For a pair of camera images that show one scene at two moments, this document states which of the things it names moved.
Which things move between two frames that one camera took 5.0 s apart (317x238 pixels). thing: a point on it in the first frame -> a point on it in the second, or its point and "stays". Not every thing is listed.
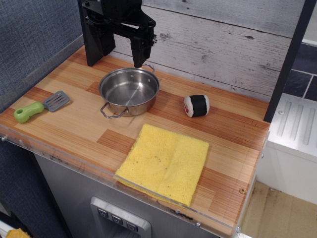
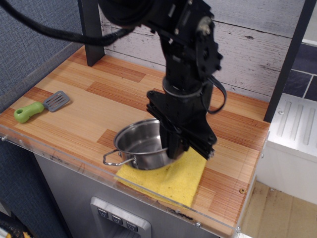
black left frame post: [93, 52] stays
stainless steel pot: [132, 90] -> [141, 142]
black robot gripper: [125, 17] -> [183, 123]
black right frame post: [290, 57] stays
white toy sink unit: [289, 160] stays
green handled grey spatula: [53, 101] stays
